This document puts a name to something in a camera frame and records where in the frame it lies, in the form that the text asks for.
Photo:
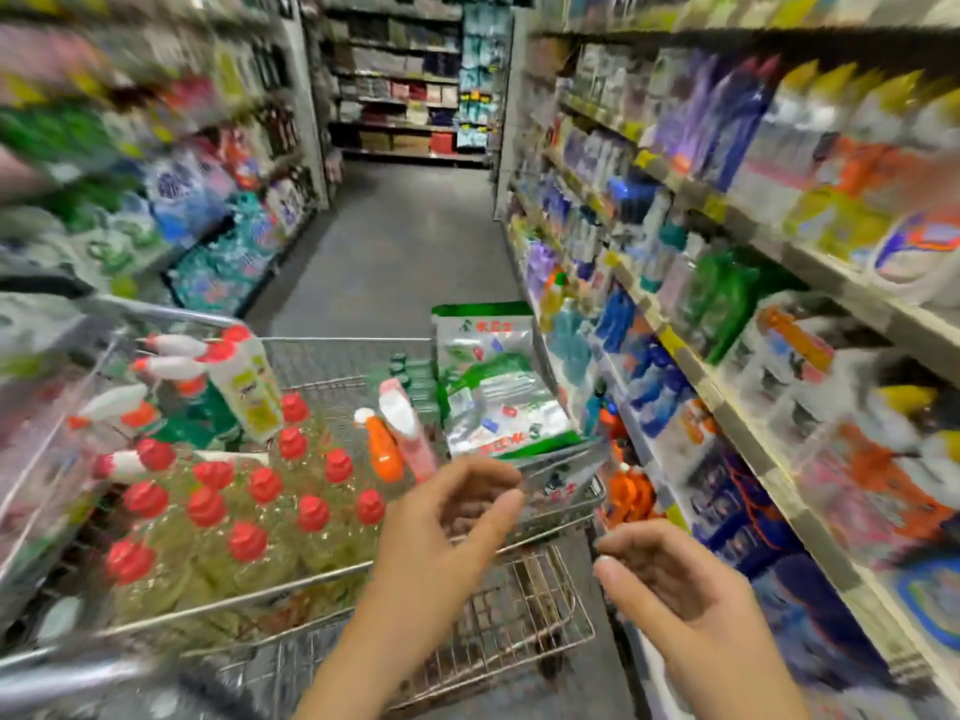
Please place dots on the row of yellow-capped cleaner bottles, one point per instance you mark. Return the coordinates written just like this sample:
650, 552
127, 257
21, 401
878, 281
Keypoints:
855, 172

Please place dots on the cluster of teal cleaner bottles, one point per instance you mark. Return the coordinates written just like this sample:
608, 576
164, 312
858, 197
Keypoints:
570, 337

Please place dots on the person's right hand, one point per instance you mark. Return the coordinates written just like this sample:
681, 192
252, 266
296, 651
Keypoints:
713, 630

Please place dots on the row of green white pouches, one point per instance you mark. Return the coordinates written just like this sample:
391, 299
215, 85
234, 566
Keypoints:
75, 247

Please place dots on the distant store shelving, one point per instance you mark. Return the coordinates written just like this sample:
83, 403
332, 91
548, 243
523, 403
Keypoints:
405, 75

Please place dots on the white red-capped cleaner bottle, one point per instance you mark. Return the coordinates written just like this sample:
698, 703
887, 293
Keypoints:
248, 382

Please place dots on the person's left hand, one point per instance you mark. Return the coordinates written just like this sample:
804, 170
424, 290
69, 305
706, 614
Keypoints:
443, 555

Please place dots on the row of teal blue pouches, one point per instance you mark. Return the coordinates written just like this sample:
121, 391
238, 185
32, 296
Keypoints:
233, 247

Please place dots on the yellow-capped pink-label cleaner bottle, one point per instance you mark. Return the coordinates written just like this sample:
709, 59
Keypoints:
942, 487
893, 472

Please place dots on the row of purple cleaner bottles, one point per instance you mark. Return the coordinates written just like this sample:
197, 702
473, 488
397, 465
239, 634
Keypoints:
713, 112

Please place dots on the orange white spray bottle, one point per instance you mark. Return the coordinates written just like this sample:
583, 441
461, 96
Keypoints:
383, 450

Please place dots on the pack of green small bottles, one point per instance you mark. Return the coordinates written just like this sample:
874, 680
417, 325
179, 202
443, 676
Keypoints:
398, 385

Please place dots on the grey shopping cart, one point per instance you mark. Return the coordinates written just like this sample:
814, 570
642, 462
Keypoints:
495, 622

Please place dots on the store shelving with refill pouches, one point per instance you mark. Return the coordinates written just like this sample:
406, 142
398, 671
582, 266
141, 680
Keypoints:
135, 142

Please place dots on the cluster of green cleaner bottles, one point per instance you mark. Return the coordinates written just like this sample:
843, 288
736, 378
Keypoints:
743, 300

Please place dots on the large green white cleaner pouch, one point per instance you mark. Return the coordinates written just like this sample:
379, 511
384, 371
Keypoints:
480, 330
510, 420

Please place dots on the cluster of blue cleaner bottles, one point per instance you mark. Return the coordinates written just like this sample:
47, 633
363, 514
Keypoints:
653, 367

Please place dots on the cluster of yellow red-capped bottles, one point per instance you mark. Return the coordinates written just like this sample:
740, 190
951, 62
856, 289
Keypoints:
240, 510

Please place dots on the cluster of orange trigger sprayers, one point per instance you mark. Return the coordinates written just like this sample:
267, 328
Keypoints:
630, 472

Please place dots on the clear-wrapped white bottle pack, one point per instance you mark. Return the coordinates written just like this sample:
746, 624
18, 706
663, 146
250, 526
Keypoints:
810, 382

